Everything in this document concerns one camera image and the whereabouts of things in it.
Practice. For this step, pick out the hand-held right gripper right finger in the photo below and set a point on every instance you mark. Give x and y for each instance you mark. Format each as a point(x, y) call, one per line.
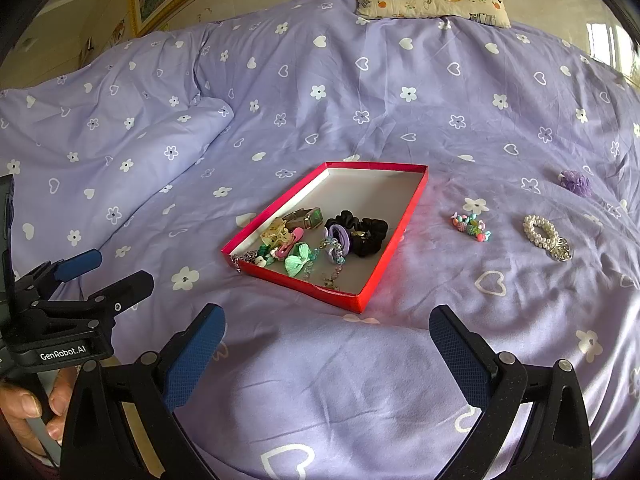
point(457, 355)

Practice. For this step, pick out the red shallow cardboard box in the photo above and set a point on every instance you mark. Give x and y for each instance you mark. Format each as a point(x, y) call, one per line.
point(370, 190)

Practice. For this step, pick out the yellow hair claw clip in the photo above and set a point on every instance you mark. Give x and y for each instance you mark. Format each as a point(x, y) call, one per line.
point(275, 232)

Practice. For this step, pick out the green bow hair clip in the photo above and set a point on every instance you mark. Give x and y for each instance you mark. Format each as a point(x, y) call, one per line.
point(297, 260)

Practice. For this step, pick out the black fabric scrunchie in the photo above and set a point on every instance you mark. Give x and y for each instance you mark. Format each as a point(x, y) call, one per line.
point(372, 235)

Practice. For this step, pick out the purple floral duvet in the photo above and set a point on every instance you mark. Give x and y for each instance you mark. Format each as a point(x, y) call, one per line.
point(350, 110)

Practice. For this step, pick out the pink hair clip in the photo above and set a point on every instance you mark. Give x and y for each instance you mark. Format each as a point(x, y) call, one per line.
point(295, 235)

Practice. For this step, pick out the person's left hand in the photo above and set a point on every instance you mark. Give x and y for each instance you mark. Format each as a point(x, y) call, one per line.
point(17, 410)

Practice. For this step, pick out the small white flower clip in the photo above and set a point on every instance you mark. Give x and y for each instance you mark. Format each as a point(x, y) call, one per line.
point(261, 260)

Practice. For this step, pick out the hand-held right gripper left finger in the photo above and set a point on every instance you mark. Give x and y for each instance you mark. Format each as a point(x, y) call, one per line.
point(200, 355)

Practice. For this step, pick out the window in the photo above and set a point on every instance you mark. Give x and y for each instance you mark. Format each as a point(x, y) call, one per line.
point(602, 42)

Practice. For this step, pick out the gold wristwatch green face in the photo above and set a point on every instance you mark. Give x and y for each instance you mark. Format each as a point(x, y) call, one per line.
point(312, 218)

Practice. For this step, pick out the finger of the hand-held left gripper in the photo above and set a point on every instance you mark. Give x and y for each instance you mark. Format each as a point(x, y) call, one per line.
point(130, 287)
point(77, 265)

